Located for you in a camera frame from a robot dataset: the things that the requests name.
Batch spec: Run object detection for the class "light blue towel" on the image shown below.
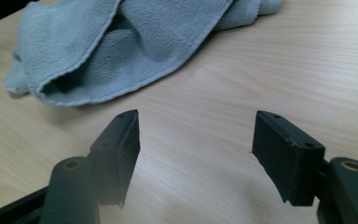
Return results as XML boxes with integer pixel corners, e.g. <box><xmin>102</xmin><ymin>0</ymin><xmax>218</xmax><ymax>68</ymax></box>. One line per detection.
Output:
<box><xmin>4</xmin><ymin>0</ymin><xmax>284</xmax><ymax>108</ymax></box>

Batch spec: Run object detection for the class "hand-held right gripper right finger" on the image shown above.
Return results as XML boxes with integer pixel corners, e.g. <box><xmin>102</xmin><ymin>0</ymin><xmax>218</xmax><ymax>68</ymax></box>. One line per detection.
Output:
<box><xmin>251</xmin><ymin>110</ymin><xmax>326</xmax><ymax>207</ymax></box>

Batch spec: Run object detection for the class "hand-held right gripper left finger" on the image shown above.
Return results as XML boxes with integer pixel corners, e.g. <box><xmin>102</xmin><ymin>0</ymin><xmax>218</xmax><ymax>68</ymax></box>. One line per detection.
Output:
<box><xmin>88</xmin><ymin>108</ymin><xmax>142</xmax><ymax>208</ymax></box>

